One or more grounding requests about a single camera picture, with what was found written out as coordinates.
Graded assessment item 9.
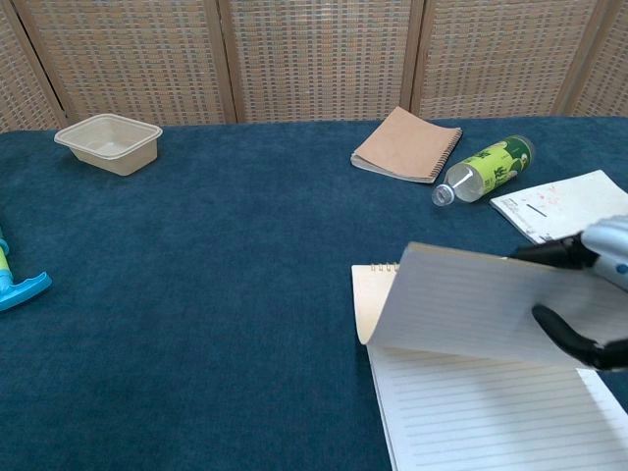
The large cream spiral notepad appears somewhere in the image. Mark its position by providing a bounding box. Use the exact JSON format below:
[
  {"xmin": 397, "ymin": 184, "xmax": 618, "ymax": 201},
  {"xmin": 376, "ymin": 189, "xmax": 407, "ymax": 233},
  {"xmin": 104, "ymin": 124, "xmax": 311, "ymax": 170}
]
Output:
[{"xmin": 350, "ymin": 241, "xmax": 628, "ymax": 471}]

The woven rattan folding screen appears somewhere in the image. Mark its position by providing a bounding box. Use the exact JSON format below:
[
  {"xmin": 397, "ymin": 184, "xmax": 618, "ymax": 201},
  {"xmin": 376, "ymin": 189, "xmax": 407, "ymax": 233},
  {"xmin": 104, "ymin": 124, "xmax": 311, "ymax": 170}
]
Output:
[{"xmin": 0, "ymin": 0, "xmax": 628, "ymax": 133}]

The clear bottle with green label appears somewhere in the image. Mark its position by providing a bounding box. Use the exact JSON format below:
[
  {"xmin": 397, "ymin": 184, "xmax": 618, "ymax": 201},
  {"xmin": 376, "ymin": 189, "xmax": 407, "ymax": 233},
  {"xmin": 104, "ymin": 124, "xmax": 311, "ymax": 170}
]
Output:
[{"xmin": 431, "ymin": 134, "xmax": 535, "ymax": 207}]

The beige plastic food container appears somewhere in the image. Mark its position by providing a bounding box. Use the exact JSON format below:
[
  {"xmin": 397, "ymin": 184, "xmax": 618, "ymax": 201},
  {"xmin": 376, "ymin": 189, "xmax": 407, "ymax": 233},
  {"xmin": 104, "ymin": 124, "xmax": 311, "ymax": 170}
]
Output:
[{"xmin": 53, "ymin": 113, "xmax": 164, "ymax": 178}]

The dark blue tablecloth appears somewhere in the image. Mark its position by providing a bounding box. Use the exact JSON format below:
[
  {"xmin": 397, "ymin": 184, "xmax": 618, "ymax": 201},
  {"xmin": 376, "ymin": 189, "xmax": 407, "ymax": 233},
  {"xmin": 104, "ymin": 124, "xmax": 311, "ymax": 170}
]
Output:
[{"xmin": 0, "ymin": 115, "xmax": 628, "ymax": 471}]

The blue and green plastic toy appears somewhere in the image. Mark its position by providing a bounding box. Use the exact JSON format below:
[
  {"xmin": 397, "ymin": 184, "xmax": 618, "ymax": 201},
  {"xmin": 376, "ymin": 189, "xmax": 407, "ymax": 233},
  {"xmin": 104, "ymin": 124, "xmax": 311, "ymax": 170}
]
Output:
[{"xmin": 0, "ymin": 226, "xmax": 53, "ymax": 313}]

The brown kraft spiral notebook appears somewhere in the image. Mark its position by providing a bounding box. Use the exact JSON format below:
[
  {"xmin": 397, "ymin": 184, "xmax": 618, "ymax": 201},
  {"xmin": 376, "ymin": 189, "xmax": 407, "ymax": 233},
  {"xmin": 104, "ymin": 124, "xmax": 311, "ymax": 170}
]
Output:
[{"xmin": 349, "ymin": 106, "xmax": 464, "ymax": 185}]

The white notepad with orange edge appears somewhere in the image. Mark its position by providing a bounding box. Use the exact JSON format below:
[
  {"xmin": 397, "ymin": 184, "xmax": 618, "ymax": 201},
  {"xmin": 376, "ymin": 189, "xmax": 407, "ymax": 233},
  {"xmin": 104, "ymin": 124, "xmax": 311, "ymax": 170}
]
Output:
[{"xmin": 489, "ymin": 169, "xmax": 628, "ymax": 245}]

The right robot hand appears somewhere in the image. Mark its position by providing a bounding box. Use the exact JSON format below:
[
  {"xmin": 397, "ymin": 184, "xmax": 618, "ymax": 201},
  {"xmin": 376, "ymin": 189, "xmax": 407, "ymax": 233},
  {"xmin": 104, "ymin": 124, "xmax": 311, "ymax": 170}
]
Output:
[{"xmin": 506, "ymin": 214, "xmax": 628, "ymax": 373}]

